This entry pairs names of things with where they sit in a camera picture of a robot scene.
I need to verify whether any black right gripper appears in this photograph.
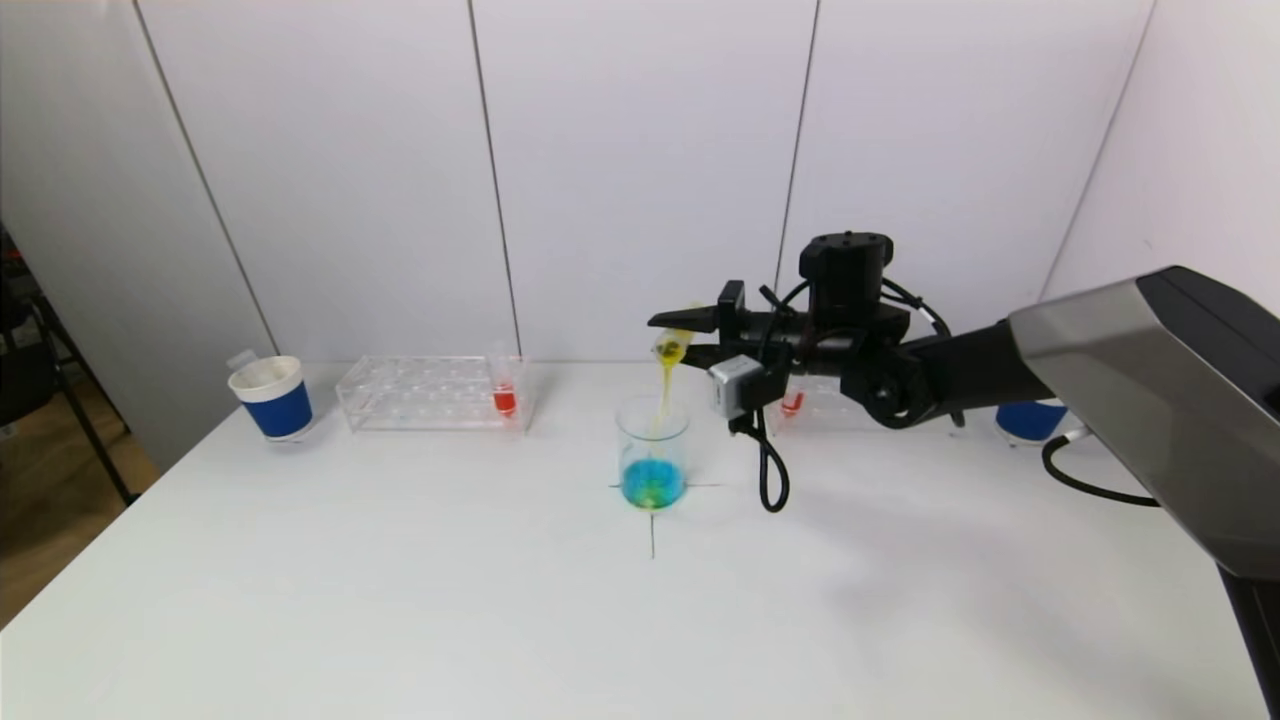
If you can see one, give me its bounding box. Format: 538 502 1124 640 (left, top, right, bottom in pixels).
647 280 808 370

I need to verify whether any yellow pigment test tube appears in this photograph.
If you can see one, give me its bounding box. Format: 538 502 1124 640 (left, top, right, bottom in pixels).
653 303 704 371

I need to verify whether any blue sleeved white paper cup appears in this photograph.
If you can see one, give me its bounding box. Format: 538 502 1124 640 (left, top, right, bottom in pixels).
229 356 316 443
996 398 1071 446

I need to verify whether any clear acrylic test tube rack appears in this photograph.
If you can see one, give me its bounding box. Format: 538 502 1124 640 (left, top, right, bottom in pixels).
765 352 886 438
338 355 534 435

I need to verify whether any clear glass beaker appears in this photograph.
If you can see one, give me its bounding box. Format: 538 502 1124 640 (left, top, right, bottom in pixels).
616 396 691 511

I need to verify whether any black tripod stand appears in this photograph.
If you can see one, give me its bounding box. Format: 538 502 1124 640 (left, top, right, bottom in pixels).
0 228 137 506

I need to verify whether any short black camera cable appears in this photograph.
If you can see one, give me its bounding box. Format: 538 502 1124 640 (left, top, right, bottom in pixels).
727 405 792 515

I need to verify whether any long black arm cable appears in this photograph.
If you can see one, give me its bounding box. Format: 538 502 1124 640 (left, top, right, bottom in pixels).
1041 428 1163 509

